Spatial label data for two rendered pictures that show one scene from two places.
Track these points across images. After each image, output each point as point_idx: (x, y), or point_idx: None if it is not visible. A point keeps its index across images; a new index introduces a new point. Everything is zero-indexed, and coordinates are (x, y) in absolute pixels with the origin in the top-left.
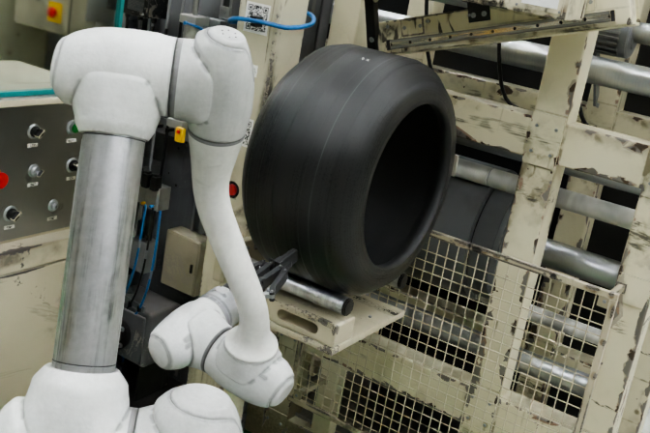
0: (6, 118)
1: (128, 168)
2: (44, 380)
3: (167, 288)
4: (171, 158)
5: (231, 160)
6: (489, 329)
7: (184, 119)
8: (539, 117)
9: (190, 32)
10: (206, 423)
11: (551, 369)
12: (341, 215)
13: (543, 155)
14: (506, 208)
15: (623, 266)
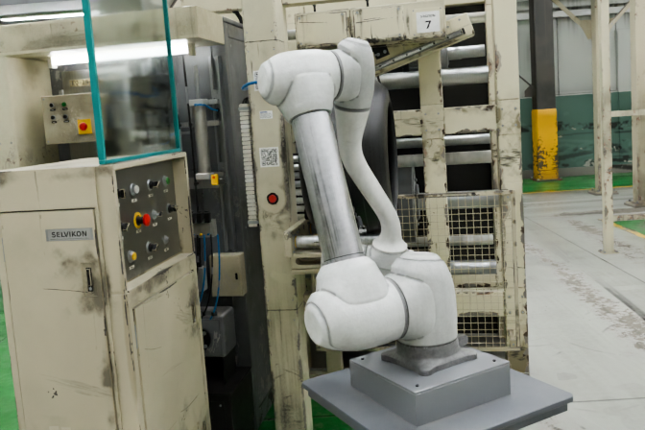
0: (137, 176)
1: (332, 130)
2: (337, 268)
3: (212, 302)
4: (192, 208)
5: (366, 122)
6: (433, 250)
7: (345, 97)
8: (425, 108)
9: (200, 110)
10: (437, 262)
11: (489, 250)
12: (381, 172)
13: (434, 131)
14: (411, 178)
15: (501, 179)
